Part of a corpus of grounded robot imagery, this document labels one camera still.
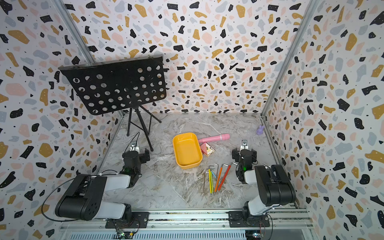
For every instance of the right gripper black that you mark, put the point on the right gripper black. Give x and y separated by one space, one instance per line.
236 154

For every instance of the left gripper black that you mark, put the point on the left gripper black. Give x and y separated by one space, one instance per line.
142 158

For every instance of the red hex key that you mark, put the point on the red hex key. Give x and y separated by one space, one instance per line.
224 177

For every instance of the orange hex key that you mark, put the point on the orange hex key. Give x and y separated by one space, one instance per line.
219 171

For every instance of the yellow hex key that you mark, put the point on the yellow hex key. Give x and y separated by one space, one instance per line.
209 181

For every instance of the green hex key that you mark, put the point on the green hex key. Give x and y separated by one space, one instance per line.
211 183

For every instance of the yellow plastic storage box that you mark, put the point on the yellow plastic storage box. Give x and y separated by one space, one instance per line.
187 151

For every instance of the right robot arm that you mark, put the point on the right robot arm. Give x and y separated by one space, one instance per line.
274 189

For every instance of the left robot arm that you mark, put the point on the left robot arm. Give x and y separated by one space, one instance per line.
83 200

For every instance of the pink cylindrical tube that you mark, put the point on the pink cylindrical tube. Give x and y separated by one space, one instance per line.
221 137

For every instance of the small purple toy figure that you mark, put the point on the small purple toy figure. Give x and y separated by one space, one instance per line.
260 130

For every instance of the black perforated music stand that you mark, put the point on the black perforated music stand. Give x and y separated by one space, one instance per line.
118 85

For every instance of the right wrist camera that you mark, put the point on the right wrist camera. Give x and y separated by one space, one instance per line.
244 145

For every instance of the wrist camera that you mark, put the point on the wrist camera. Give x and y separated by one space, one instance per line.
134 147
244 145

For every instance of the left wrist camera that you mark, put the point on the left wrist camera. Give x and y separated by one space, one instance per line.
134 147

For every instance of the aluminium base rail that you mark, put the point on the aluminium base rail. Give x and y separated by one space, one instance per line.
197 224

